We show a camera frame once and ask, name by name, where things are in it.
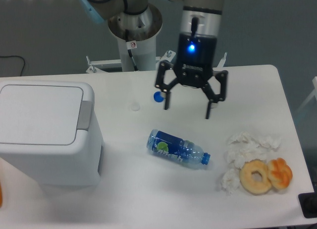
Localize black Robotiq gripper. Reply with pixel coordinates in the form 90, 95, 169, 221
154, 17, 228, 120

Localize white trash can lid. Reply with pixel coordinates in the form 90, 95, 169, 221
0, 85, 83, 145

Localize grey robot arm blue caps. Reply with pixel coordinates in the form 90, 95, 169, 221
80, 0, 228, 113

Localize blue bottle cap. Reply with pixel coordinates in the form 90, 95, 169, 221
153, 91, 164, 103

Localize white trash can body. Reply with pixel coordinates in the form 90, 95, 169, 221
0, 80, 104, 186

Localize blue plastic drink bottle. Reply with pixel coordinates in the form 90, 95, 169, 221
147, 129, 211, 169

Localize crumpled white tissue large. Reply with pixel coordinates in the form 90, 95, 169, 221
225, 131, 267, 169

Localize crumpled white tissue right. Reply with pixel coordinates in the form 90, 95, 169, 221
258, 135, 282, 150

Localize crumpled white tissue small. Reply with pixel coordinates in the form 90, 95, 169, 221
221, 169, 240, 195

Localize white furniture at right edge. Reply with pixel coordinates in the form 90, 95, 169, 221
295, 76, 317, 115

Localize orange twisted bread roll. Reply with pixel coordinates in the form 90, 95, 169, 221
267, 158, 293, 190

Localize black device at edge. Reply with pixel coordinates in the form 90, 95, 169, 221
298, 192, 317, 219

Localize orange object at left edge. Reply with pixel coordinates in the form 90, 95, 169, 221
0, 183, 3, 208

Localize white metal base frame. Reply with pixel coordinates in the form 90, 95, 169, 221
85, 50, 228, 74

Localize black cable on pedestal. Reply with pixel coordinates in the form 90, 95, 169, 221
124, 28, 139, 71

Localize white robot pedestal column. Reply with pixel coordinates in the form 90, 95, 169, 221
107, 4, 162, 72

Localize ring doughnut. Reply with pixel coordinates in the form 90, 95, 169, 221
239, 160, 272, 195

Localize black cable on floor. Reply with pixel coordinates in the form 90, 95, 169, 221
0, 55, 26, 76

